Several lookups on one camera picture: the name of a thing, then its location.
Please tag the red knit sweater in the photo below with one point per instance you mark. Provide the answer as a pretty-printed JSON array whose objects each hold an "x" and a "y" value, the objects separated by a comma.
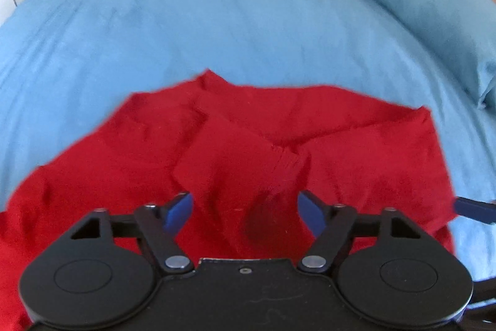
[{"x": 244, "y": 153}]

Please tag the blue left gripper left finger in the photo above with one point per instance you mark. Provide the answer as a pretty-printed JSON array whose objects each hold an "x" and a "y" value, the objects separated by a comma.
[{"x": 158, "y": 228}]

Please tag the blue bed sheet mattress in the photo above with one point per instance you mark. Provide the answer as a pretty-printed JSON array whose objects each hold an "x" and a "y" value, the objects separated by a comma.
[{"x": 68, "y": 65}]

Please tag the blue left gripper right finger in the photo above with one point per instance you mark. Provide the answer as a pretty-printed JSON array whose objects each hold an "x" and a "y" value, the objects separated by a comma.
[{"x": 331, "y": 226}]

